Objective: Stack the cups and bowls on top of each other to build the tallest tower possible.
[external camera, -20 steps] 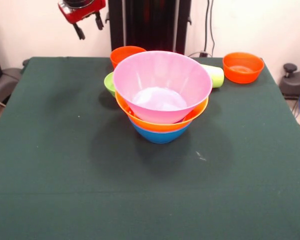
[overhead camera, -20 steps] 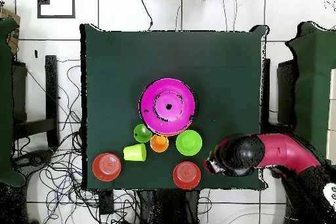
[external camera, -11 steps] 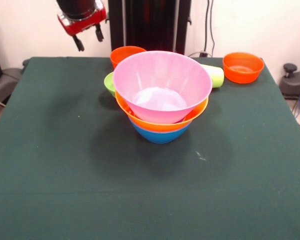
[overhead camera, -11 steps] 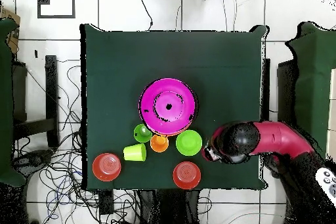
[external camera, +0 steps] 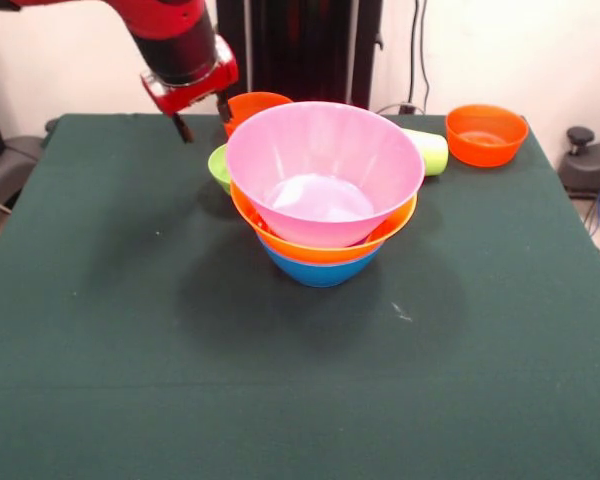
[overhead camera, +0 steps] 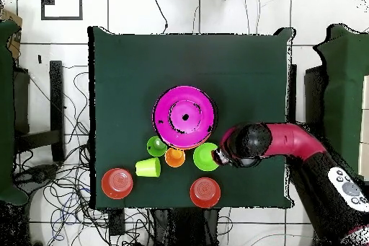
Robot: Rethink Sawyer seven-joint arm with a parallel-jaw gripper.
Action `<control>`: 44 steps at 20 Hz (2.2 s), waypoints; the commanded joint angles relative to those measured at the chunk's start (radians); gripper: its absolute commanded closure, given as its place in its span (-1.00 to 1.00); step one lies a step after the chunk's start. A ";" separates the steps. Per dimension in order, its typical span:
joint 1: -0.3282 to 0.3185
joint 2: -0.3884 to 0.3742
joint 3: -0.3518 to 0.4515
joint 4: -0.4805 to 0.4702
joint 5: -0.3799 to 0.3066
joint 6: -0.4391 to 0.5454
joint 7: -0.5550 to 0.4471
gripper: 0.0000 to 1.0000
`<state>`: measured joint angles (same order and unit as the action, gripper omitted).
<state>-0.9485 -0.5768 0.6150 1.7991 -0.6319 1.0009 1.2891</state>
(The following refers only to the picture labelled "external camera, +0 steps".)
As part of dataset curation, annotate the grey pedestal foot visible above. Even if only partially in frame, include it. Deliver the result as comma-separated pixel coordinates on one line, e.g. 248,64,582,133
0,134,49,211
558,126,600,201

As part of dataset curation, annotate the medium blue bowl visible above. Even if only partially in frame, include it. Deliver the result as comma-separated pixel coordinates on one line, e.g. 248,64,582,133
257,233,384,289

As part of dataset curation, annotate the large orange bowl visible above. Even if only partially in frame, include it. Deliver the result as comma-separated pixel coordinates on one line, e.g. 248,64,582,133
229,182,419,265

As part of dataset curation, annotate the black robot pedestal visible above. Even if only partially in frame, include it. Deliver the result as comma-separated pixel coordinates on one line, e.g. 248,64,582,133
214,0,384,109

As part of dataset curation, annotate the red-orange bowl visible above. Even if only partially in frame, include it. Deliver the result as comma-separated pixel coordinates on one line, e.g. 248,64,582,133
223,91,294,139
444,103,530,169

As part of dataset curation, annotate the small green bowl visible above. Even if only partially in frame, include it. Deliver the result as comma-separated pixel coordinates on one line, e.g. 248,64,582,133
207,143,233,195

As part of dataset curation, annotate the black wall cable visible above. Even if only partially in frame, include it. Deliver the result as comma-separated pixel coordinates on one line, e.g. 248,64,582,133
374,0,431,115

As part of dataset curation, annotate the large pink bowl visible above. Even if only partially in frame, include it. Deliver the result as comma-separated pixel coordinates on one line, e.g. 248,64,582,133
225,101,426,249

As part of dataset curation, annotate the dark green tablecloth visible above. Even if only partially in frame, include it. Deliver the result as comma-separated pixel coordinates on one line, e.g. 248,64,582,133
0,112,600,480

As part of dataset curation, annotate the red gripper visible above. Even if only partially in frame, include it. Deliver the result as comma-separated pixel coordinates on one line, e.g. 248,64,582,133
139,34,240,145

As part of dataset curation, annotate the lime yellow cup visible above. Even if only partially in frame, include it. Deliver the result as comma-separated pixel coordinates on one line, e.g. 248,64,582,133
402,128,450,177

